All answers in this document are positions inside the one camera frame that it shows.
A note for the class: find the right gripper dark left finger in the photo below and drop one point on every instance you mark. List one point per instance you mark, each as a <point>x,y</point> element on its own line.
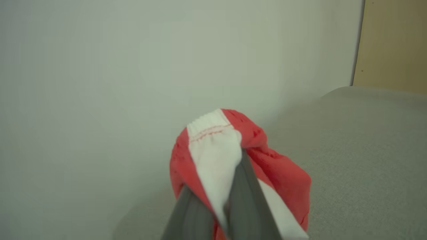
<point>190,220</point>

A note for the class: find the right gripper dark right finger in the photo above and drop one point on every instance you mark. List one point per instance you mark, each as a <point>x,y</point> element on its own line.
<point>248,206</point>

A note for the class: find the red and white garment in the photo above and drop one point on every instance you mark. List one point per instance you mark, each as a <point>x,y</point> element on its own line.
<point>283,173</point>

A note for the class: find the beige wooden panel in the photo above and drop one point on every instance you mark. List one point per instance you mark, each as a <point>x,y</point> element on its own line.
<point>393,43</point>

